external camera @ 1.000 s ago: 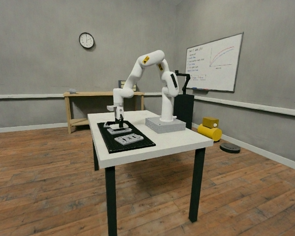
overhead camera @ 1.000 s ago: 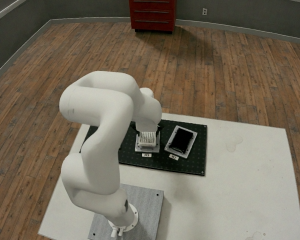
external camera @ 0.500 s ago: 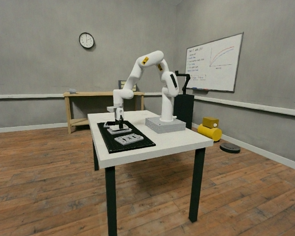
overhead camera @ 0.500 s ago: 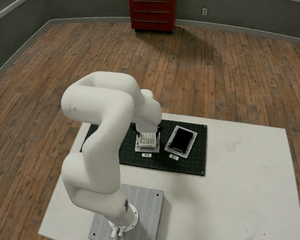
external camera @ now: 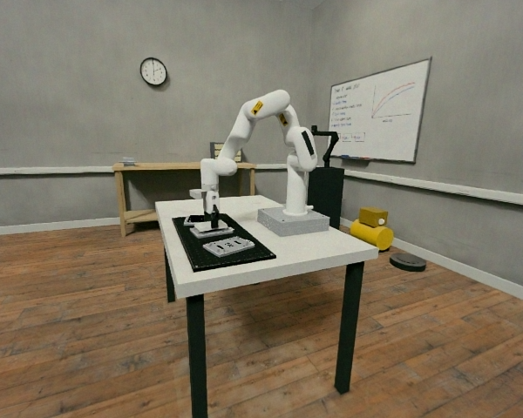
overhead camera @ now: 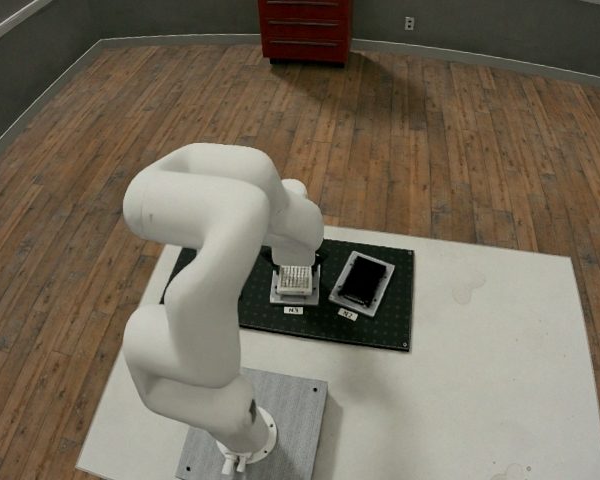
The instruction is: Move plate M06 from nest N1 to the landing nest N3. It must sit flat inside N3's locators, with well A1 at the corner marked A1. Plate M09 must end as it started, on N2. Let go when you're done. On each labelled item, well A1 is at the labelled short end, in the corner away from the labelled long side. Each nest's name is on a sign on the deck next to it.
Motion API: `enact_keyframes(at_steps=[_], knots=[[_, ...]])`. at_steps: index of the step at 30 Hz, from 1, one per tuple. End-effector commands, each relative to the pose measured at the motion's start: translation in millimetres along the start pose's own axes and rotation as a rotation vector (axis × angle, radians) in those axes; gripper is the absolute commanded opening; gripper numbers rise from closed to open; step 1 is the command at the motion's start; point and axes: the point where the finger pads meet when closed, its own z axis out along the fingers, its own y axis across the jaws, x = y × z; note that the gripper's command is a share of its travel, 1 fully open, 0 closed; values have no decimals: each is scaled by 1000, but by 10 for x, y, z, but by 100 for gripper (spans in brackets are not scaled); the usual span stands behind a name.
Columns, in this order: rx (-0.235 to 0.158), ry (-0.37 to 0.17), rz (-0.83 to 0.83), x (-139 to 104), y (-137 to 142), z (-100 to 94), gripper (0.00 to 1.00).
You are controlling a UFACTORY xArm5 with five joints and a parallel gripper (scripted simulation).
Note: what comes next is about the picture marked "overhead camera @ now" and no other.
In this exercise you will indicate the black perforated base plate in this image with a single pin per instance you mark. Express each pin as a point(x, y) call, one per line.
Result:
point(390, 327)

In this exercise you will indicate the white label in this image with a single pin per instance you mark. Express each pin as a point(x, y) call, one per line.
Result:
point(347, 314)
point(293, 310)

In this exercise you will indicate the black rectangular plate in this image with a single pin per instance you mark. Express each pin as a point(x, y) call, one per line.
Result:
point(361, 271)

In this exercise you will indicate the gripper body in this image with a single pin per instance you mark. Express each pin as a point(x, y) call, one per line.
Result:
point(287, 257)

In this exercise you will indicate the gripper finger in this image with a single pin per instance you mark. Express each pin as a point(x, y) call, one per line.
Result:
point(265, 253)
point(323, 255)

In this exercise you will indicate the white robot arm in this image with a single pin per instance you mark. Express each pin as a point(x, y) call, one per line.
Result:
point(228, 219)

